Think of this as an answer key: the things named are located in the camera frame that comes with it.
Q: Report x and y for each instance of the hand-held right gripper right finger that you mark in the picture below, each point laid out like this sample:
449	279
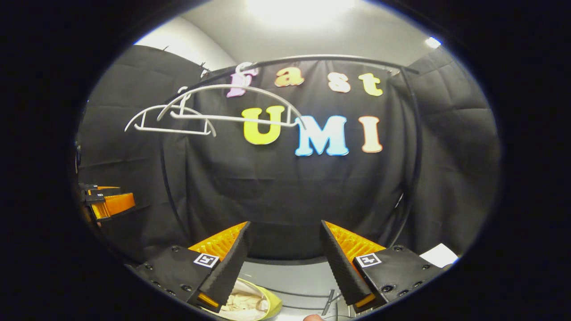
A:
341	272

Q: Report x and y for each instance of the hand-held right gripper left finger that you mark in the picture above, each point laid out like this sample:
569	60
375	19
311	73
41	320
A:
225	272

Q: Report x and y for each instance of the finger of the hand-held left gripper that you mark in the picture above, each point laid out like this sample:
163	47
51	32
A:
113	205
100	189

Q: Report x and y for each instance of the cream long sleeve shirt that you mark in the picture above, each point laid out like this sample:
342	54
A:
245	303

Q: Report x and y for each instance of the yellow rimmed laundry hamper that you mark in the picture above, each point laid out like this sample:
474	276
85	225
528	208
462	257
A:
274	303

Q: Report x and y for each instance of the white hanger with taped hook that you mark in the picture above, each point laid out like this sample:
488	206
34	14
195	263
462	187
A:
232	119

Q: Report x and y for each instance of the white plastic hanger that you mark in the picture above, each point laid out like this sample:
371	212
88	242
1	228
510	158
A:
169	130

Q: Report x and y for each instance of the black clothes rack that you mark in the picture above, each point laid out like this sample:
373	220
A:
312	56

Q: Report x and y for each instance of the black backdrop cloth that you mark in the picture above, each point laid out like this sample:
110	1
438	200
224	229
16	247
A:
267	187

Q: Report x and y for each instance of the white paper sheet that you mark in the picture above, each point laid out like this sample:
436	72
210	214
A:
439	255

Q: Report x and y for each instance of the ceiling light panel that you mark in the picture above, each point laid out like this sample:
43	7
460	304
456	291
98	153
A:
432	42

